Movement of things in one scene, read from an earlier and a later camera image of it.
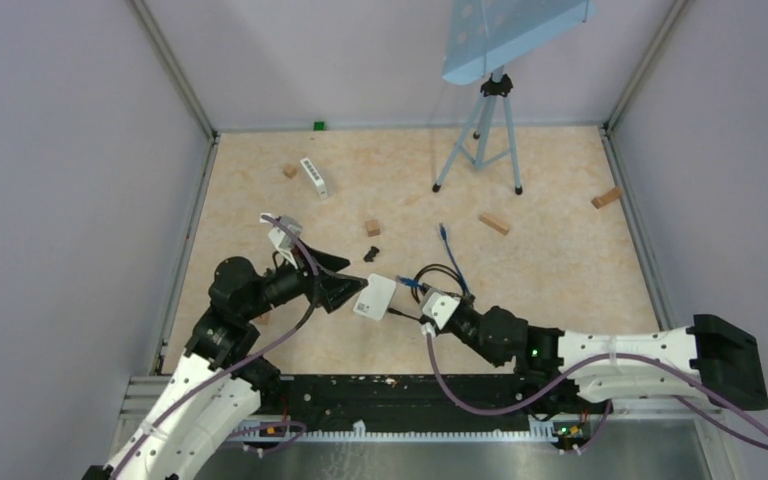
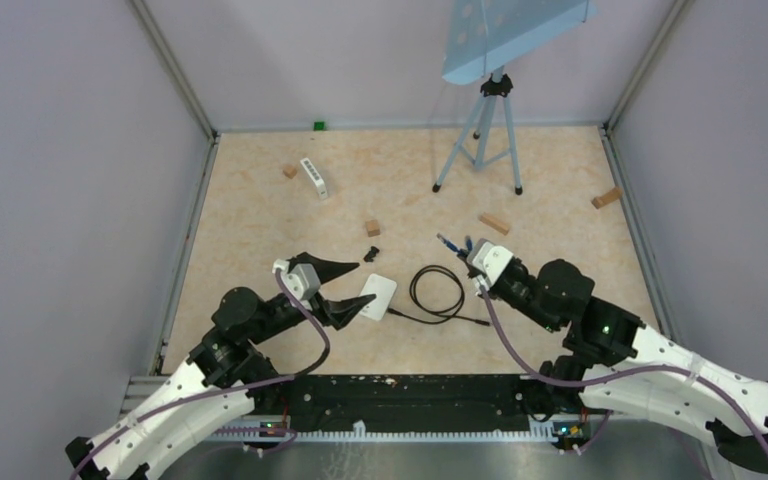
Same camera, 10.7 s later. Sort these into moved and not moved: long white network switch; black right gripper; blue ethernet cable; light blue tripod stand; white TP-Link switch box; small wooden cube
Moved: black right gripper; blue ethernet cable
Not moved: white TP-Link switch box; light blue tripod stand; small wooden cube; long white network switch
